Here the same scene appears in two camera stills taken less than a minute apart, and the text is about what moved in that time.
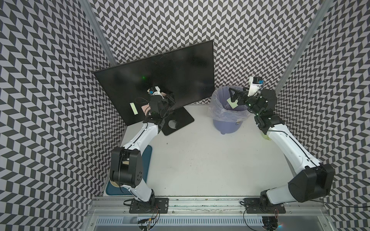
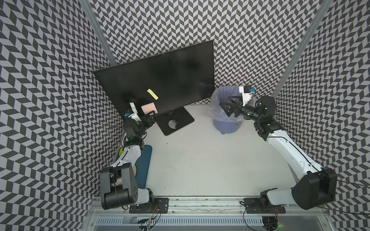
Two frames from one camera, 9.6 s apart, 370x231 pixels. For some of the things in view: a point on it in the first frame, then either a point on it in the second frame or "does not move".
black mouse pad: (177, 119) does not move
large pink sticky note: (146, 108) does not move
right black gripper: (242, 95) to (232, 106)
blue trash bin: (226, 120) does not move
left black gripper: (170, 100) to (151, 120)
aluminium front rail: (294, 205) does not move
